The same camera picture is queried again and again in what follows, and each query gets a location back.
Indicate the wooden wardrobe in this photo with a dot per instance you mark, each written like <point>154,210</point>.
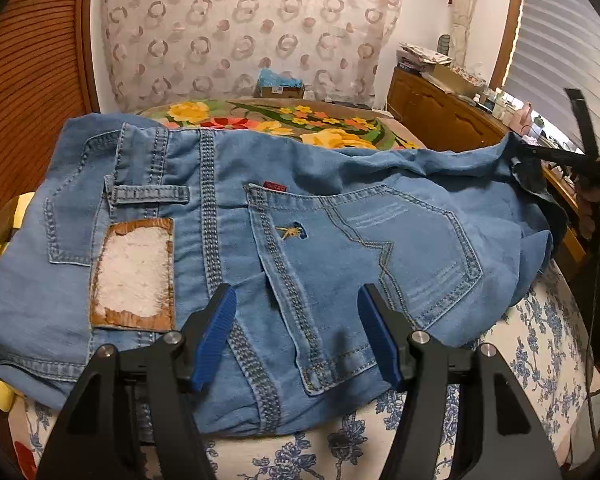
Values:
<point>35,60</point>

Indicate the white blue floral sheet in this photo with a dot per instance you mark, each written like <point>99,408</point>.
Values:
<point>530,360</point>

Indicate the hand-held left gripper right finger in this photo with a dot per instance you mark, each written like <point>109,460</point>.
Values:
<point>377,340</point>

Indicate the flat beige box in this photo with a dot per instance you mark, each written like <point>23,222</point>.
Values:
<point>450,79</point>

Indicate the wooden cabinet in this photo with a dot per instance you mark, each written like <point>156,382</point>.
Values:
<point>440,110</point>

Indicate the cardboard box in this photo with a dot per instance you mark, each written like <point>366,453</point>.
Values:
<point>280,92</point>

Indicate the group of small bottles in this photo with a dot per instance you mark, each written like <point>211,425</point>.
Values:
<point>500,102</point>

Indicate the stack of papers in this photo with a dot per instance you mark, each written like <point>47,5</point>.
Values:
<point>422,55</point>

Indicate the colourful floral blanket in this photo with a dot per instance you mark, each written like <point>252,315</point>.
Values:
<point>330,125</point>

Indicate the beige window curtain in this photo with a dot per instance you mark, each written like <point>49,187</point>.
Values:
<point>464,10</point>

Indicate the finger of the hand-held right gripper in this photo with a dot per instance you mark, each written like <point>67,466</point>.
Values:
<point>560,156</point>
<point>585,120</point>

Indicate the blue denim pants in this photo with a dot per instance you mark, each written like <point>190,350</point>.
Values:
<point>330,200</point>

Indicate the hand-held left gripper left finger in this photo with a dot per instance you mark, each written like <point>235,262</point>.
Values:
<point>215,340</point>

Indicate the person's right hand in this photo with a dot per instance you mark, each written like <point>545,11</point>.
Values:
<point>587,217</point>

